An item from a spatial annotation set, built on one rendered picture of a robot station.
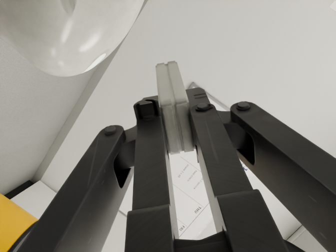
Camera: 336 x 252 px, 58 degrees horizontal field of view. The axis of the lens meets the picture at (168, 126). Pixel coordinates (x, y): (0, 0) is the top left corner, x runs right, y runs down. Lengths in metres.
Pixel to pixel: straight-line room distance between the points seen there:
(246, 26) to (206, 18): 0.40
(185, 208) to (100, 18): 3.43
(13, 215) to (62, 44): 2.68
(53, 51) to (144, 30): 3.07
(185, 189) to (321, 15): 2.21
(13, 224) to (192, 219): 1.88
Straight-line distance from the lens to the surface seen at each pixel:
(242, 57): 3.16
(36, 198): 3.95
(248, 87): 3.18
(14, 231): 2.83
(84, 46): 0.25
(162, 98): 0.16
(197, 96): 0.17
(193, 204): 3.58
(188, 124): 0.15
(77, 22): 0.23
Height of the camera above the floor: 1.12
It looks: 2 degrees down
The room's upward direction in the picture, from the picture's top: 127 degrees clockwise
